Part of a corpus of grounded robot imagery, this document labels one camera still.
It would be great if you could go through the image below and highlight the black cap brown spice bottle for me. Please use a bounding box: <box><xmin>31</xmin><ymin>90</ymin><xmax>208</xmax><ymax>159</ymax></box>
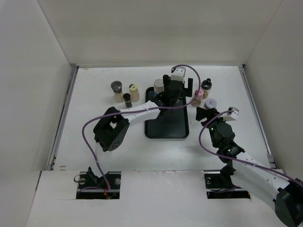
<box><xmin>201</xmin><ymin>78</ymin><xmax>212</xmax><ymax>99</ymax></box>

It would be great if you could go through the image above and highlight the small dark pepper bottle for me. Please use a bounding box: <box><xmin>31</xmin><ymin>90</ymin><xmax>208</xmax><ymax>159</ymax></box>
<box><xmin>123</xmin><ymin>93</ymin><xmax>132</xmax><ymax>108</ymax></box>

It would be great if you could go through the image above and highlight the red label lid jar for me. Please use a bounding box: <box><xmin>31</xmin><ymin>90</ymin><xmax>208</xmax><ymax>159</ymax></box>
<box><xmin>204</xmin><ymin>98</ymin><xmax>217</xmax><ymax>110</ymax></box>

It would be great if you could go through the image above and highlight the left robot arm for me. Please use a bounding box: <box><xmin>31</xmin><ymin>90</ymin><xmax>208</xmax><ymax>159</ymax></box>
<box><xmin>93</xmin><ymin>75</ymin><xmax>193</xmax><ymax>153</ymax></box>

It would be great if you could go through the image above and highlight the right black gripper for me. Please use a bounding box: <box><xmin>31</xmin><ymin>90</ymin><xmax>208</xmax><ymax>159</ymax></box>
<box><xmin>196</xmin><ymin>106</ymin><xmax>230</xmax><ymax>148</ymax></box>

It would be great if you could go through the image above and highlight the yellow cap spice bottle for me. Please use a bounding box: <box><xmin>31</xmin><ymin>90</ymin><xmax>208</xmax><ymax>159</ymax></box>
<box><xmin>129</xmin><ymin>84</ymin><xmax>140</xmax><ymax>102</ymax></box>

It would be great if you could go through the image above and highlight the black plastic tray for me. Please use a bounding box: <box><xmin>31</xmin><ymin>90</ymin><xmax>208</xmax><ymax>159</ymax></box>
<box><xmin>144</xmin><ymin>86</ymin><xmax>190</xmax><ymax>140</ymax></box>

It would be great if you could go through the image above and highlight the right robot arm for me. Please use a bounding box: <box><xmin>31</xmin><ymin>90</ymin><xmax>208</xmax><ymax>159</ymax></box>
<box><xmin>196</xmin><ymin>107</ymin><xmax>303</xmax><ymax>227</ymax></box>

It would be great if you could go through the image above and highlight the clear dome lid jar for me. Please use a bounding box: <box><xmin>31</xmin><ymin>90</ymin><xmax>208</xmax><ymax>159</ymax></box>
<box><xmin>111</xmin><ymin>80</ymin><xmax>124</xmax><ymax>103</ymax></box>

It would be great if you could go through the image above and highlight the silver lid blue-label jar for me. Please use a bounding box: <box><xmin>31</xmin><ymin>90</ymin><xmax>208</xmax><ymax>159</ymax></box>
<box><xmin>153</xmin><ymin>79</ymin><xmax>164</xmax><ymax>97</ymax></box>

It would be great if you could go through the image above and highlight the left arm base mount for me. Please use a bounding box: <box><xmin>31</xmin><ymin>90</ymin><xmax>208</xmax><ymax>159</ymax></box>
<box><xmin>73</xmin><ymin>167</ymin><xmax>122</xmax><ymax>200</ymax></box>

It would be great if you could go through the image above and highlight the pink cap spice bottle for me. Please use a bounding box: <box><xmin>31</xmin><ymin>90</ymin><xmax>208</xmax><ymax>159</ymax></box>
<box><xmin>191</xmin><ymin>89</ymin><xmax>204</xmax><ymax>107</ymax></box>

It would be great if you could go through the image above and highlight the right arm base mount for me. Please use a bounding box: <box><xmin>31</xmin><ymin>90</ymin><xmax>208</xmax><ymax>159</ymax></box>
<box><xmin>204</xmin><ymin>166</ymin><xmax>251</xmax><ymax>199</ymax></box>

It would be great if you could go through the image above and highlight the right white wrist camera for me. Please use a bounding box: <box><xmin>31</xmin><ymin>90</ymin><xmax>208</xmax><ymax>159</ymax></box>
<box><xmin>223</xmin><ymin>107</ymin><xmax>239</xmax><ymax>121</ymax></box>

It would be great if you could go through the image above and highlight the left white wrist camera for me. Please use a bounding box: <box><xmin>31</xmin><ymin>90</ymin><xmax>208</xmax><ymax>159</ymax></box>
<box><xmin>171</xmin><ymin>67</ymin><xmax>186</xmax><ymax>83</ymax></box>

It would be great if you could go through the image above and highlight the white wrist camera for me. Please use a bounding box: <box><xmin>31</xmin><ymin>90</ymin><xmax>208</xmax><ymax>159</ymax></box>
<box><xmin>171</xmin><ymin>67</ymin><xmax>186</xmax><ymax>83</ymax></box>
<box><xmin>223</xmin><ymin>107</ymin><xmax>239</xmax><ymax>121</ymax></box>

